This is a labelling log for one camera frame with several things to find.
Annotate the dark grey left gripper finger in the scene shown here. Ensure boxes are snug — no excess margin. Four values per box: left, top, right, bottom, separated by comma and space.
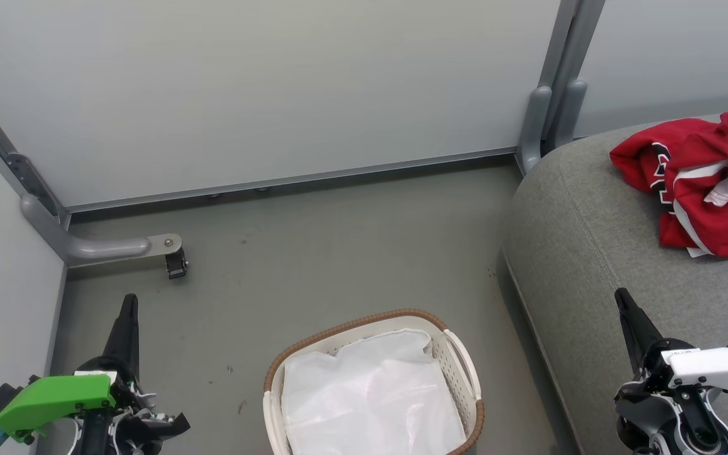
102, 293, 140, 380

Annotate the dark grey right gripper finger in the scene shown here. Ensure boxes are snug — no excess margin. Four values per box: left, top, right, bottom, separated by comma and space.
614, 288, 665, 375

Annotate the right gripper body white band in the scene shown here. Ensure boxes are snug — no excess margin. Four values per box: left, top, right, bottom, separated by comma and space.
617, 340, 728, 411

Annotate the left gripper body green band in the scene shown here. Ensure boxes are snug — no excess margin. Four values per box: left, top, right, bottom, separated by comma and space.
0, 357, 191, 455

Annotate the red jersey with white trim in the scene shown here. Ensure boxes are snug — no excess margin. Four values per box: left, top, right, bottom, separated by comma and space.
609, 112, 728, 260

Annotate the white laundry basket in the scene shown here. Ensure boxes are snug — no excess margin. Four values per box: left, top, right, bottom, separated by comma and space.
263, 308, 485, 455

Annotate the white plastic basket liner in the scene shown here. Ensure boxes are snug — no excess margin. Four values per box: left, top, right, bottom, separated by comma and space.
281, 329, 468, 455

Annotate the black caster wheel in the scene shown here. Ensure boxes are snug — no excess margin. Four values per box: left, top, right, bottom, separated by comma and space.
165, 248, 189, 280

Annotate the grey partition support foot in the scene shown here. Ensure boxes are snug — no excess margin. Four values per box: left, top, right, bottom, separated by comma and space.
21, 193, 183, 267

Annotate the grey sofa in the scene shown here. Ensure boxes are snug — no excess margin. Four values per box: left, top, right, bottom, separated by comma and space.
502, 107, 728, 455

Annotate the grey partition corner post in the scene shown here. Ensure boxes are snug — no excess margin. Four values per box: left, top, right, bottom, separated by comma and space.
0, 71, 71, 229

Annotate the grey partition base rail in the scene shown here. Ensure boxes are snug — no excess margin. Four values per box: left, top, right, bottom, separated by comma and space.
64, 148, 518, 213

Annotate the grey partition post with feet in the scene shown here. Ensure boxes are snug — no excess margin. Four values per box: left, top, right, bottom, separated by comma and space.
516, 0, 606, 175

